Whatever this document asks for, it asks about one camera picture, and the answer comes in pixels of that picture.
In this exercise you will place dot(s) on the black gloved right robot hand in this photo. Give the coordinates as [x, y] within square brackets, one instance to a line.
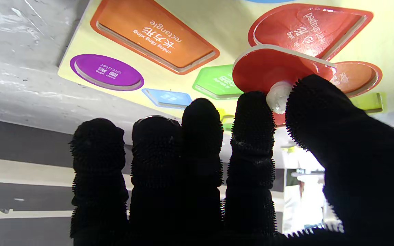
[156, 188]

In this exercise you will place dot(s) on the red heart puzzle piece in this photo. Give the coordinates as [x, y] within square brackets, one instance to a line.
[262, 70]

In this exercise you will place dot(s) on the yellow wooden shape puzzle board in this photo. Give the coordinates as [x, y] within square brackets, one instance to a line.
[224, 30]

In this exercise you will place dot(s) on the light wooden shelf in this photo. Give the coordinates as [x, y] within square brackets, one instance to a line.
[29, 171]

